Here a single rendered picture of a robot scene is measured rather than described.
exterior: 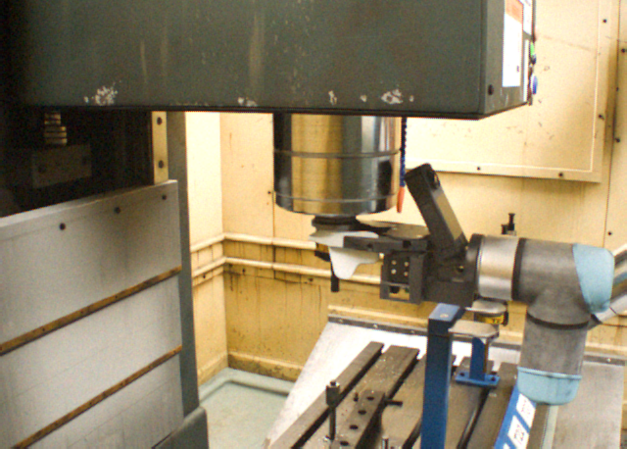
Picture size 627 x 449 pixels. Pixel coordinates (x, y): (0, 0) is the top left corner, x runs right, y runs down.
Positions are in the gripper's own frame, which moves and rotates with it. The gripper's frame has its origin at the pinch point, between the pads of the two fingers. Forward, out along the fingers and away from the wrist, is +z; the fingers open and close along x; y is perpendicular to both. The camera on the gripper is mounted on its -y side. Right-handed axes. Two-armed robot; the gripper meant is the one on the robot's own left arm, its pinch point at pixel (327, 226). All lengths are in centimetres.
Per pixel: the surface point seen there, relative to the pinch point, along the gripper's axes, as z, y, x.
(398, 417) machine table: 1, 52, 44
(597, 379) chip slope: -40, 59, 94
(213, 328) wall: 81, 65, 93
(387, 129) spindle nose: -8.4, -13.2, -2.5
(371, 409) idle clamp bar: 4, 45, 34
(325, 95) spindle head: -4.9, -17.4, -12.5
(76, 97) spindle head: 30.5, -16.4, -12.5
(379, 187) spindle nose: -8.1, -6.5, -3.7
